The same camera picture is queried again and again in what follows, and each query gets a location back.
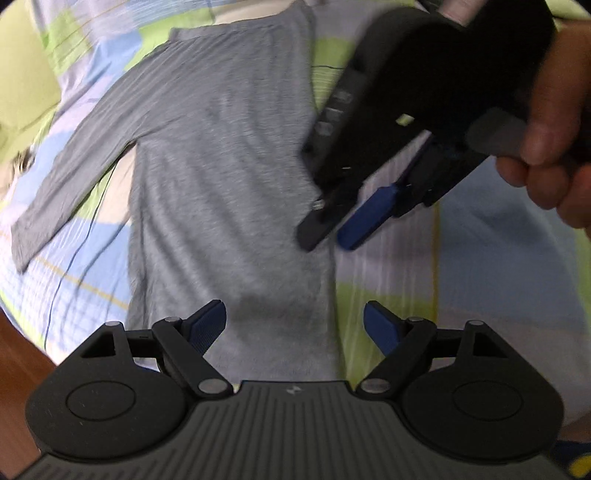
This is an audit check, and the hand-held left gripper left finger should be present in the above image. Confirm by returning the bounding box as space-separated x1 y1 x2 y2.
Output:
81 299 234 400

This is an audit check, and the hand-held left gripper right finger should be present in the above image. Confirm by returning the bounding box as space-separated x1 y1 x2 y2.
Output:
353 300 511 402

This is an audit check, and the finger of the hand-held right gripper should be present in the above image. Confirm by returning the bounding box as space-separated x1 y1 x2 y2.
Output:
295 184 368 253
336 182 402 251

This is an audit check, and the grey long-sleeve shirt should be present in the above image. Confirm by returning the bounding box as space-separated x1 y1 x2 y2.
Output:
10 0 346 381

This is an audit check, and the person's right hand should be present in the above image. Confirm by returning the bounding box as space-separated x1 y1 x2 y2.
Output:
496 18 591 241

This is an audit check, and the checked pastel bedsheet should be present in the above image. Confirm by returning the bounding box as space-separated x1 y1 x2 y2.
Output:
0 0 591 430

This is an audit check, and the blue and yellow cloth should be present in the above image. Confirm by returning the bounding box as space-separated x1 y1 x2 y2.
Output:
551 440 591 479

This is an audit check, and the light green blanket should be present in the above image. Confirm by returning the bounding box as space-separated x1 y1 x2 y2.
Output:
0 9 63 137

